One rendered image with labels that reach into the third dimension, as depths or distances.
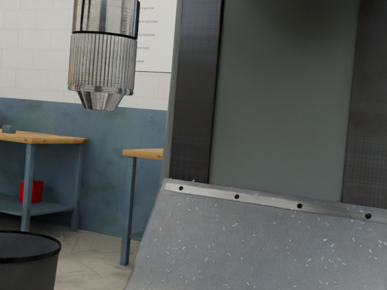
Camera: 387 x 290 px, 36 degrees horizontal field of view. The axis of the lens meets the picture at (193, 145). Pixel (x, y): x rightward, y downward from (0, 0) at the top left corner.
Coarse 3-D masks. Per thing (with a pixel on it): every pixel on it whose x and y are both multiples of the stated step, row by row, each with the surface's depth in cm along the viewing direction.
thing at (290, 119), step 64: (192, 0) 81; (256, 0) 77; (320, 0) 73; (384, 0) 69; (192, 64) 81; (256, 64) 77; (320, 64) 73; (384, 64) 69; (192, 128) 81; (256, 128) 77; (320, 128) 73; (384, 128) 69; (320, 192) 73; (384, 192) 69
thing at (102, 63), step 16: (80, 16) 41; (96, 16) 40; (112, 16) 40; (128, 16) 41; (80, 32) 41; (96, 32) 40; (112, 32) 40; (128, 32) 41; (80, 48) 41; (96, 48) 40; (112, 48) 41; (128, 48) 41; (80, 64) 41; (96, 64) 40; (112, 64) 41; (128, 64) 41; (80, 80) 41; (96, 80) 40; (112, 80) 41; (128, 80) 42
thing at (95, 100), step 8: (80, 96) 42; (88, 96) 41; (96, 96) 41; (104, 96) 41; (112, 96) 42; (120, 96) 42; (88, 104) 42; (96, 104) 42; (104, 104) 42; (112, 104) 42
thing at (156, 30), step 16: (144, 0) 537; (160, 0) 529; (176, 0) 521; (144, 16) 537; (160, 16) 529; (144, 32) 537; (160, 32) 529; (144, 48) 537; (160, 48) 529; (144, 64) 537; (160, 64) 530
